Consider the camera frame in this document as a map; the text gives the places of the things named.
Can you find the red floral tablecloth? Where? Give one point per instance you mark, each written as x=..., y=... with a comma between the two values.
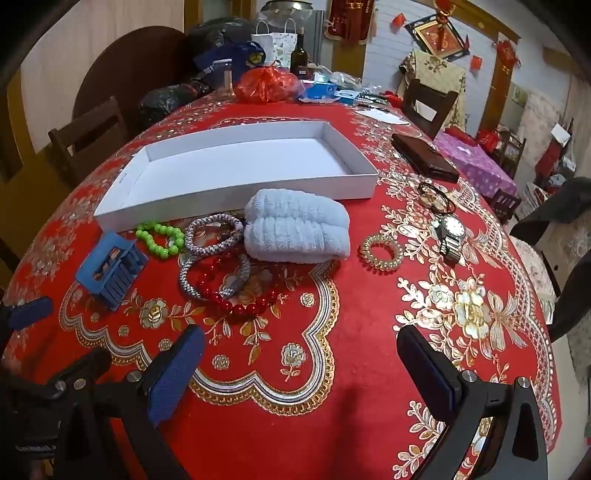
x=323, y=392

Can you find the dark wine bottle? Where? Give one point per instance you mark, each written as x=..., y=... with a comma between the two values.
x=299, y=57

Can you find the blue fabric bag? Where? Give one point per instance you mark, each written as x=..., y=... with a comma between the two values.
x=221, y=55

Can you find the white cardboard tray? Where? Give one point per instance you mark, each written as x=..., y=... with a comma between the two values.
x=231, y=161

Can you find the framed diamond wall picture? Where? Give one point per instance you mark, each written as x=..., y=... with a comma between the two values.
x=436, y=37

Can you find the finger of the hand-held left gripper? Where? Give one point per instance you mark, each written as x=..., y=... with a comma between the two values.
x=87, y=365
x=28, y=313

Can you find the white paper gift bag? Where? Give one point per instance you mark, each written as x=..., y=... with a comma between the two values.
x=277, y=44

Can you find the beige floral chair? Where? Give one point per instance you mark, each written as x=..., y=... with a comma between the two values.
x=531, y=267

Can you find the blue hair claw clip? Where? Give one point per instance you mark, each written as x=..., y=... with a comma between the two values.
x=108, y=272

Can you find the floral chair cover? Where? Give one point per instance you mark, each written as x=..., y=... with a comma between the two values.
x=434, y=64

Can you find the blue tissue packet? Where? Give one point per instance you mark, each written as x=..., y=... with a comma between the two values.
x=318, y=91

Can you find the red knot ornament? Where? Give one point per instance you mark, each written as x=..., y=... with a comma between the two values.
x=505, y=53

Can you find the brown wooden chair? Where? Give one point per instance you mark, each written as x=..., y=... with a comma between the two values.
x=87, y=134

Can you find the light blue fluffy scrunchie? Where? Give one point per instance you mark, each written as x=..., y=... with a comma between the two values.
x=295, y=226

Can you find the dark wooden chair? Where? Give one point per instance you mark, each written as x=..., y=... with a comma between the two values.
x=427, y=99

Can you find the red plastic bag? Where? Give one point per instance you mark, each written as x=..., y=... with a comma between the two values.
x=268, y=83

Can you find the purple tablecloth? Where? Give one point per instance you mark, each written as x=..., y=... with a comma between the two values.
x=480, y=166

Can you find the large black plastic bag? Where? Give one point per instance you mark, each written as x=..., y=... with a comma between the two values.
x=212, y=32

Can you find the clear plastic jar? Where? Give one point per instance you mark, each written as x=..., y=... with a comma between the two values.
x=225, y=76

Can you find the small black plastic bag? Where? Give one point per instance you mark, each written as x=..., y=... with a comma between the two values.
x=161, y=101

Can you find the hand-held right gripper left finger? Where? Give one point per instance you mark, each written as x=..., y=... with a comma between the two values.
x=178, y=374

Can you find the round wooden tabletop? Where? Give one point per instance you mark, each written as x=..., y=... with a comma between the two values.
x=120, y=60

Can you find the brown leather wallet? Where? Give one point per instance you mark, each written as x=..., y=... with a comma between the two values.
x=422, y=154

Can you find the white paper sheet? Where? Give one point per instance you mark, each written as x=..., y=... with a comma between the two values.
x=383, y=115

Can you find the small wooden chair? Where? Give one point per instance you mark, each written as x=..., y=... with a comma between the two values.
x=510, y=152

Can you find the red wall hanging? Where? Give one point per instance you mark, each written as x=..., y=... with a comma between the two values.
x=348, y=18

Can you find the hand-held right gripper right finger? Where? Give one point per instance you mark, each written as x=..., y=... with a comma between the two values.
x=427, y=367

